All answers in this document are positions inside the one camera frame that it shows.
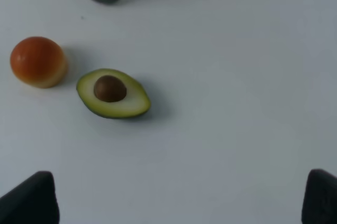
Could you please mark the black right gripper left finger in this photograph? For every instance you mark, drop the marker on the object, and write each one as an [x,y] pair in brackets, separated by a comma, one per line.
[32,201]

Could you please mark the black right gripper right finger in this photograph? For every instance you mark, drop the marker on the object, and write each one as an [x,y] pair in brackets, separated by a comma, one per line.
[319,203]

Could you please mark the halved avocado with pit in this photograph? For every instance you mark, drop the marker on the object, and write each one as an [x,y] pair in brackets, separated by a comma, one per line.
[112,94]

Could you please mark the orange peach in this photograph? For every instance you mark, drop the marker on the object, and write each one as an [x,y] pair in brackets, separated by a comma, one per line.
[39,62]

